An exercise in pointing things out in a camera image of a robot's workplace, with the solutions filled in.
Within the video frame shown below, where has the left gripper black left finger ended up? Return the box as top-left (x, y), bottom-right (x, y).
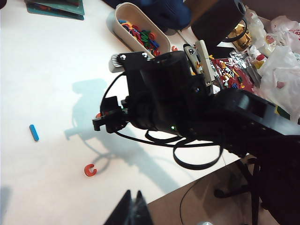
top-left (104, 189), bottom-right (132, 225)

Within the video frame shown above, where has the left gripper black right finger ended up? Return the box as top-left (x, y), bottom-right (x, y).
top-left (134, 189), bottom-right (155, 225)

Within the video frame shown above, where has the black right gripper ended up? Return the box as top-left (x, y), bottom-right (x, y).
top-left (92, 51), bottom-right (156, 134)

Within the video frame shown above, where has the orange letter C magnet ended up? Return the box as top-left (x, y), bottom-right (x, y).
top-left (84, 164), bottom-right (97, 178)

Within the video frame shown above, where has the blue bar letter magnet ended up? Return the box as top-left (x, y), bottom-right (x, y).
top-left (29, 124), bottom-right (40, 142)

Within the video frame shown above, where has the flat letter magnet pack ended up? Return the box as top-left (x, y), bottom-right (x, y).
top-left (31, 0), bottom-right (83, 11)
top-left (25, 1), bottom-right (85, 21)

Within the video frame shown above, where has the red letter magnet package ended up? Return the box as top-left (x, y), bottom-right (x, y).
top-left (208, 57), bottom-right (257, 94)

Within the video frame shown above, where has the beige oblong tray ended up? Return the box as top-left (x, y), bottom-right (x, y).
top-left (113, 2), bottom-right (172, 58)

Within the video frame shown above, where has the black cat face device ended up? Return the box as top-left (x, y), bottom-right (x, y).
top-left (182, 43), bottom-right (202, 73)

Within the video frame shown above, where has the beige bar device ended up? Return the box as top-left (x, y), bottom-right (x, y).
top-left (195, 39), bottom-right (218, 85)

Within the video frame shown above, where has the tall brown cardboard container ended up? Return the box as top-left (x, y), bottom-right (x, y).
top-left (191, 0), bottom-right (246, 45)

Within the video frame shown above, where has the gold foil wrapper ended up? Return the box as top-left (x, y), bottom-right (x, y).
top-left (227, 20), bottom-right (254, 50)

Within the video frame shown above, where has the plain white plastic bag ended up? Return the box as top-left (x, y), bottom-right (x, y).
top-left (257, 44), bottom-right (300, 122)

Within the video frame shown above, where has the white bag with red print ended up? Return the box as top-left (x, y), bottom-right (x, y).
top-left (269, 15), bottom-right (300, 47)

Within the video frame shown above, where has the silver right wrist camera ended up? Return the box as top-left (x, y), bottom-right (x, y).
top-left (109, 53), bottom-right (128, 74)

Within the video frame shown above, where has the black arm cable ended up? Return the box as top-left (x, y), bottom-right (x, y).
top-left (145, 128), bottom-right (223, 171)

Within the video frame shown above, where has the black stand leg frame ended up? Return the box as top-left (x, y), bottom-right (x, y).
top-left (214, 157), bottom-right (262, 225)

